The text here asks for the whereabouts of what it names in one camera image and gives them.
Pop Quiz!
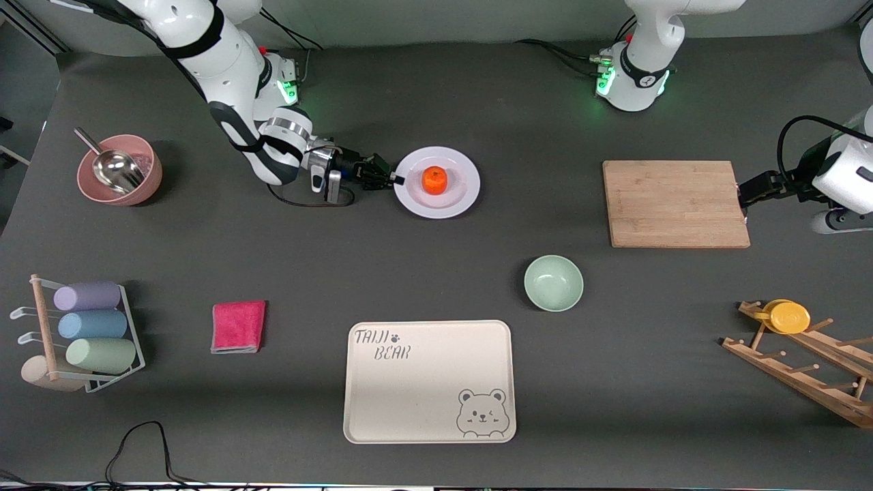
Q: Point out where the white round plate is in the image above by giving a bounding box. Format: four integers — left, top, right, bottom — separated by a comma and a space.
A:
394, 146, 481, 220

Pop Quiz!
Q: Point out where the wooden cutting board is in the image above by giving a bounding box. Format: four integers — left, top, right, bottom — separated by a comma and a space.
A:
603, 160, 751, 249

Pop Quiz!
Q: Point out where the yellow mug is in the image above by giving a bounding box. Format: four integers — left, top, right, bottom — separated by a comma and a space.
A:
754, 299, 812, 335

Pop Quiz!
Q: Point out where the wooden mug rack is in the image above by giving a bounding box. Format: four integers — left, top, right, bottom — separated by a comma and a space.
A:
722, 300, 873, 430

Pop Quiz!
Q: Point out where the pink folded cloth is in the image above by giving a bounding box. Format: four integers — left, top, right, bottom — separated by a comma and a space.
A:
211, 300, 267, 355

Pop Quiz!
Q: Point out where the light green bowl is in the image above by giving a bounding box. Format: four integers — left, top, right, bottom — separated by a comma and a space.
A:
524, 255, 585, 312

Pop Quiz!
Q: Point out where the pink bowl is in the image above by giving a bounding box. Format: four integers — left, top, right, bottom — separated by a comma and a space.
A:
76, 134, 164, 207

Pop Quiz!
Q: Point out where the beige bear print tray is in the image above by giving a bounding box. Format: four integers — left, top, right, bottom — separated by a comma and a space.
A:
343, 320, 517, 445

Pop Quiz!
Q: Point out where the metal scoop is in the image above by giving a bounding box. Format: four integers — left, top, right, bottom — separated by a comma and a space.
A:
74, 128, 146, 194

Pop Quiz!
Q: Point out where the purple cup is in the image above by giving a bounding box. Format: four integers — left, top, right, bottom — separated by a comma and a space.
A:
53, 280, 122, 312

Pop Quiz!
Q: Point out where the blue cup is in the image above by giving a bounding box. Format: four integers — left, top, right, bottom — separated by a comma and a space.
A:
58, 310, 128, 340

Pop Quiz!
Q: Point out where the green cup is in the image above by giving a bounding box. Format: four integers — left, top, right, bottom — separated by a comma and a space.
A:
65, 338, 136, 374

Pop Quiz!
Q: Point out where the beige cup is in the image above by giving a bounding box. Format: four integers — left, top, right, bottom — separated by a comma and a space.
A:
20, 355, 86, 392

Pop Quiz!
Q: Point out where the black right arm base cable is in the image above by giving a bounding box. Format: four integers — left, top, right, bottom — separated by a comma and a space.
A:
258, 10, 323, 52

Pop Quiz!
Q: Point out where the black arm base cable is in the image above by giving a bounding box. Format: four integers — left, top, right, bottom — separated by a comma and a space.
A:
258, 10, 323, 52
514, 39, 611, 77

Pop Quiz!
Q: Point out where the black left arm base cable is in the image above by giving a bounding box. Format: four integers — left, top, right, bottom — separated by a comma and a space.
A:
514, 39, 611, 77

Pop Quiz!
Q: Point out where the black floor cable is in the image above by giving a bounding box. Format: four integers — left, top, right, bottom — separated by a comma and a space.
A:
106, 421, 205, 486

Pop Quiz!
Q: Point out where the white wire cup rack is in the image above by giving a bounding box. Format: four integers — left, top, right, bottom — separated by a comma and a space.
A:
10, 274, 146, 394

